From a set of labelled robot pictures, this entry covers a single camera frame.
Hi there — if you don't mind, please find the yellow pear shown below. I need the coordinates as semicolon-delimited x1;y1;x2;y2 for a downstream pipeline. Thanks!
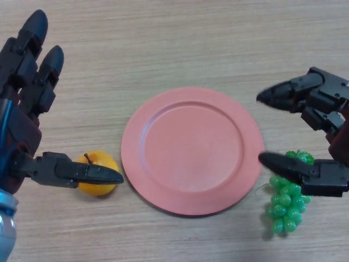
75;150;121;197

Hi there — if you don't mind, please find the pink round plate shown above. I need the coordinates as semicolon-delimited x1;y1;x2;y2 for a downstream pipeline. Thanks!
121;87;265;218

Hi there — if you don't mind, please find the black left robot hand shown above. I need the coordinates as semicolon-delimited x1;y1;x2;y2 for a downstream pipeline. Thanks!
0;9;125;195

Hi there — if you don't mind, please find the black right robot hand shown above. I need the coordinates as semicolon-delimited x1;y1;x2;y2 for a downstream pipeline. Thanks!
256;67;349;198

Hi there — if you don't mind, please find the green grape bunch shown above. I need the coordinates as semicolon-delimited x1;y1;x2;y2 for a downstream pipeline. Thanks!
266;149;314;237

